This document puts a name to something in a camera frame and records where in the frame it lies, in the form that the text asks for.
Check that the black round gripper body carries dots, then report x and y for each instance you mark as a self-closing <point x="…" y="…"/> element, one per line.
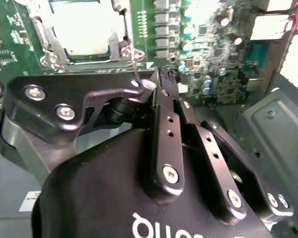
<point x="101" y="193"/>

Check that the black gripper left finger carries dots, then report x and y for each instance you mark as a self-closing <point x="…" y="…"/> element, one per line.
<point x="166" y="148"/>

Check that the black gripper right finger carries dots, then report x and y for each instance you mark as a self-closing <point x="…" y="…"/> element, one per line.
<point x="211" y="153"/>

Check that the thin metal locking lever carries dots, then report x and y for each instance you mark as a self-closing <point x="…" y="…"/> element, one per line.
<point x="39" y="34"/>
<point x="134" y="67"/>

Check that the silver CPU plate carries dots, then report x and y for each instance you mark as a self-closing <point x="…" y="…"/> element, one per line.
<point x="84" y="29"/>

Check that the metal socket cover frame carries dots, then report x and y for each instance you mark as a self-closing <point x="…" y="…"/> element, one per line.
<point x="56" y="49"/>

